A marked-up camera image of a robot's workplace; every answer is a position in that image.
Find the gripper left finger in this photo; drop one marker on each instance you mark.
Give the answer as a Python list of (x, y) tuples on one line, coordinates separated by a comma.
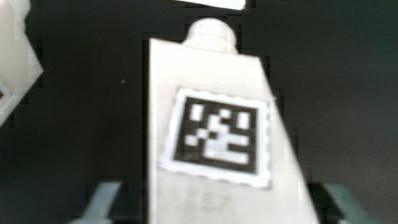
[(95, 215)]

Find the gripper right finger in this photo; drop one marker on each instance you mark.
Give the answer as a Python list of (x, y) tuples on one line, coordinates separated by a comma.
[(347, 212)]

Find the white stool leg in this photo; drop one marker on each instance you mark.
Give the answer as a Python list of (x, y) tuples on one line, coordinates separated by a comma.
[(225, 174)]

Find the white U-shaped fence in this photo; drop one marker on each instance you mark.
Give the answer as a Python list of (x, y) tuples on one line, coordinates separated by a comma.
[(20, 66)]

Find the white sheet with markers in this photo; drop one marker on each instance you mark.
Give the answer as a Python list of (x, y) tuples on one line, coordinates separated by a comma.
[(228, 4)]

